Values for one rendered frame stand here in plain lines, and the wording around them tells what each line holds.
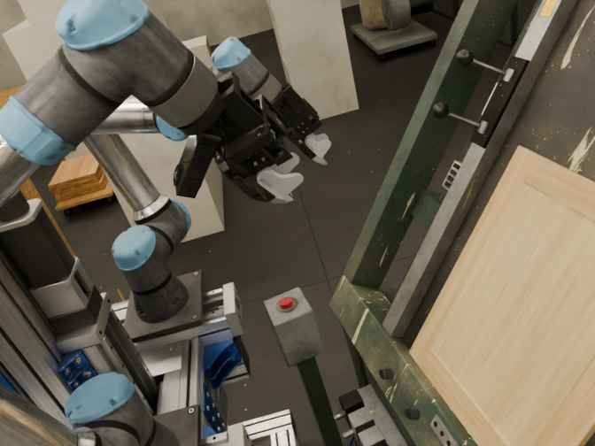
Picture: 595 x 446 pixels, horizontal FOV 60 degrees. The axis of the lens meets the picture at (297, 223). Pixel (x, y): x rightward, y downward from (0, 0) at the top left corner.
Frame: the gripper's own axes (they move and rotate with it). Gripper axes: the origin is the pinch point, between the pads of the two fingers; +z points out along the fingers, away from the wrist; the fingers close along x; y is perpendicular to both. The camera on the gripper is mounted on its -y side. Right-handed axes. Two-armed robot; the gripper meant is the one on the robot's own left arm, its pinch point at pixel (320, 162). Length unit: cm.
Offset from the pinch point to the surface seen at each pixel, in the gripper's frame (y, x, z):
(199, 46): -95, 470, 26
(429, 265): 4.3, -15.1, 33.4
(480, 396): -2, -45, 44
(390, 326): -14.2, -15.9, 41.7
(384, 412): -29, -28, 54
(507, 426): 0, -53, 44
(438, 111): 28.3, -6.6, 5.8
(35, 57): -186, 373, -78
